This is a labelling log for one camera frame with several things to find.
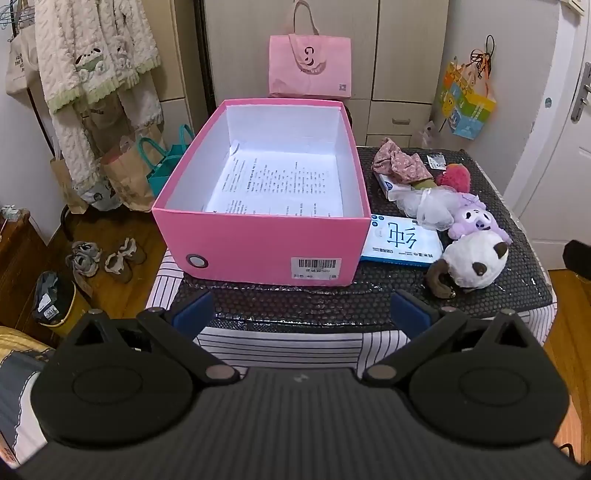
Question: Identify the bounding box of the white door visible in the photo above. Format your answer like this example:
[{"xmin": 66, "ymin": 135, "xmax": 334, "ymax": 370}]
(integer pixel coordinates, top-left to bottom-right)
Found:
[{"xmin": 503, "ymin": 0, "xmax": 591, "ymax": 273}]

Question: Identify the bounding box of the beige canvas tote bag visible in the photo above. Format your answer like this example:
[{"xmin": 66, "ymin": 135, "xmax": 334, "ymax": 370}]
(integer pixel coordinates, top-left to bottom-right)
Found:
[{"xmin": 4, "ymin": 23, "xmax": 44, "ymax": 100}]

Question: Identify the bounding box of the yellow white blanket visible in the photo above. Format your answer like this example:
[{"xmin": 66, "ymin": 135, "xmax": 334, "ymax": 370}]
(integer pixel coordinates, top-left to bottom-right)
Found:
[{"xmin": 0, "ymin": 325, "xmax": 61, "ymax": 467}]

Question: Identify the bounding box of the floral fabric scrunchie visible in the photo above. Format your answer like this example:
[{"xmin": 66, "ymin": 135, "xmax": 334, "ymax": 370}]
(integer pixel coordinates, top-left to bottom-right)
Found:
[{"xmin": 373, "ymin": 137, "xmax": 432, "ymax": 184}]

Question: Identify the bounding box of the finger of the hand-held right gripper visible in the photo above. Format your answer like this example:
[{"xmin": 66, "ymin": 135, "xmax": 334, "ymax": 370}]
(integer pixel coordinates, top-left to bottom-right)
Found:
[{"xmin": 562, "ymin": 239, "xmax": 591, "ymax": 280}]

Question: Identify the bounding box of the cream knit pajama jacket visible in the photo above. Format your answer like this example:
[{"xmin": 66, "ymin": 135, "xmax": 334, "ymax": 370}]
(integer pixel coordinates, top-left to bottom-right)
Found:
[{"xmin": 34, "ymin": 0, "xmax": 162, "ymax": 114}]

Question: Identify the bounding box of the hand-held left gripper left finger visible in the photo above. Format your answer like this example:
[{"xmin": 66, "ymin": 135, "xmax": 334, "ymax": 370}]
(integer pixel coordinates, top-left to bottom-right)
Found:
[{"xmin": 62, "ymin": 290, "xmax": 241, "ymax": 386}]

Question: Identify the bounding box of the printed paper sheet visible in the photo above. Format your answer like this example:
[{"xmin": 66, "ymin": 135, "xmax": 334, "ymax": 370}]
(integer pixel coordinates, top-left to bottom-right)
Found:
[{"xmin": 203, "ymin": 141, "xmax": 346, "ymax": 217}]

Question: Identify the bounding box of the blue white tissue pack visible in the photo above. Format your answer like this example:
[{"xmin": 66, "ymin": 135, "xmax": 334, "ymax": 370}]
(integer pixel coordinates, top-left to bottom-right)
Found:
[{"xmin": 360, "ymin": 215, "xmax": 444, "ymax": 268}]

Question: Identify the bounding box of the beige wardrobe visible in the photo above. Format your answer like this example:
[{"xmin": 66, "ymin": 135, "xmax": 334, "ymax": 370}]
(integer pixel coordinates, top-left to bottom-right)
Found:
[{"xmin": 203, "ymin": 0, "xmax": 451, "ymax": 148}]

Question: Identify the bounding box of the black clothes rack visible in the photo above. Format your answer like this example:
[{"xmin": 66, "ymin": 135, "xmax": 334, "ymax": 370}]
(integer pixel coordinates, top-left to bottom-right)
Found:
[{"xmin": 60, "ymin": 205, "xmax": 81, "ymax": 245}]

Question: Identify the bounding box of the white green plastic bag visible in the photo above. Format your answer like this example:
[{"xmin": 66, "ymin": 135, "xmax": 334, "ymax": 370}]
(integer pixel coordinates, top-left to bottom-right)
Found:
[{"xmin": 83, "ymin": 178, "xmax": 116, "ymax": 210}]

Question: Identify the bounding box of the teal felt bag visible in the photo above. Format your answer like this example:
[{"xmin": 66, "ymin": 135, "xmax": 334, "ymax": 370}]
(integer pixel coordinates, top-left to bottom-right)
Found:
[{"xmin": 139, "ymin": 124, "xmax": 197, "ymax": 197}]

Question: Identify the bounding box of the purple plush toy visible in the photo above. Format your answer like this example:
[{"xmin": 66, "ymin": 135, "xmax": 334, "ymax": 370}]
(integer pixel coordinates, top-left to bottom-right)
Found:
[{"xmin": 447, "ymin": 194, "xmax": 513, "ymax": 245}]

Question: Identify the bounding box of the yellow trash bin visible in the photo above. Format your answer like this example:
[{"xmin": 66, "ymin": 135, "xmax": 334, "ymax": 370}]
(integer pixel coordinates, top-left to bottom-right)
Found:
[{"xmin": 32, "ymin": 271, "xmax": 90, "ymax": 340}]

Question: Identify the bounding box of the pink tote bag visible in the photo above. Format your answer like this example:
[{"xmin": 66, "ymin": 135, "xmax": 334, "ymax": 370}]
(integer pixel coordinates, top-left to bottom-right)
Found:
[{"xmin": 269, "ymin": 0, "xmax": 352, "ymax": 99}]

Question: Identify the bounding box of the tall beige cabinet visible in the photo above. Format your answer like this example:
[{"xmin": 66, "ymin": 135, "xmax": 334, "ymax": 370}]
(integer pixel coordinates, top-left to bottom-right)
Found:
[{"xmin": 154, "ymin": 0, "xmax": 208, "ymax": 139}]

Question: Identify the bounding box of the small white tissue pack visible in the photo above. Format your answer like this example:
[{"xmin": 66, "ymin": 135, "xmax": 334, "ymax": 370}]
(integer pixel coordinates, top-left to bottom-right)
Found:
[{"xmin": 374, "ymin": 174, "xmax": 416, "ymax": 201}]

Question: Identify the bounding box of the red strawberry plush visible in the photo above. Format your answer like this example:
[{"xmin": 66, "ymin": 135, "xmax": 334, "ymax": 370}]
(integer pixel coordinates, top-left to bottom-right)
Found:
[{"xmin": 435, "ymin": 162, "xmax": 472, "ymax": 193}]

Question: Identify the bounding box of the brown paper bag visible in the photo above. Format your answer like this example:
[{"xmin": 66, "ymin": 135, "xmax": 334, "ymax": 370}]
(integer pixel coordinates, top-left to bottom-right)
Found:
[
  {"xmin": 100, "ymin": 136, "xmax": 158, "ymax": 213},
  {"xmin": 50, "ymin": 154, "xmax": 88, "ymax": 215}
]

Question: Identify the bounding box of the pink cardboard box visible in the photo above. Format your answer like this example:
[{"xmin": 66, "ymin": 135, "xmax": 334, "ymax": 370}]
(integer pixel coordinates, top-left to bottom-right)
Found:
[{"xmin": 151, "ymin": 98, "xmax": 372, "ymax": 287}]

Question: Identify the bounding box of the white puppy plush toy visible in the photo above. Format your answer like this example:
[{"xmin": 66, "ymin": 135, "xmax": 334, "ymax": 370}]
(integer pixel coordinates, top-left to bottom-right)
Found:
[{"xmin": 426, "ymin": 231, "xmax": 509, "ymax": 300}]

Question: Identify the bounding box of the colourful paper gift bag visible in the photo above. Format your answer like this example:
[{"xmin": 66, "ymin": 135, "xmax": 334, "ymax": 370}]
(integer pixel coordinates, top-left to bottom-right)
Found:
[{"xmin": 441, "ymin": 34, "xmax": 497, "ymax": 140}]

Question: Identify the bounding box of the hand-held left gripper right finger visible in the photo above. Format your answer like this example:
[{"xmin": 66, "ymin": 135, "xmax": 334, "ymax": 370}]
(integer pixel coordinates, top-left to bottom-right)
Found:
[{"xmin": 362, "ymin": 290, "xmax": 541, "ymax": 386}]

